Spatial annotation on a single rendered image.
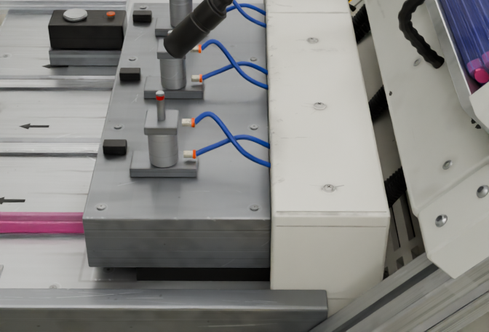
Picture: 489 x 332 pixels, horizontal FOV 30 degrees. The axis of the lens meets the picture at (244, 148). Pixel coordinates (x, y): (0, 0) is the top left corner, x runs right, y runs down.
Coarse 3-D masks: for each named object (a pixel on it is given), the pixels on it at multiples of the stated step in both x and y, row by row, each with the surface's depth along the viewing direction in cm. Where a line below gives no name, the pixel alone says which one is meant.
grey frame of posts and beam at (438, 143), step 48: (384, 0) 81; (384, 48) 75; (432, 48) 69; (432, 96) 65; (432, 144) 62; (480, 144) 58; (432, 192) 58; (480, 192) 55; (432, 240) 56; (480, 240) 55; (384, 288) 61; (432, 288) 58
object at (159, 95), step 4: (156, 92) 65; (160, 92) 65; (156, 96) 65; (160, 96) 65; (156, 100) 66; (160, 100) 65; (156, 104) 66; (160, 104) 66; (164, 104) 66; (160, 108) 66; (164, 108) 66; (160, 112) 66; (164, 112) 66; (160, 116) 66; (164, 116) 66; (160, 120) 66
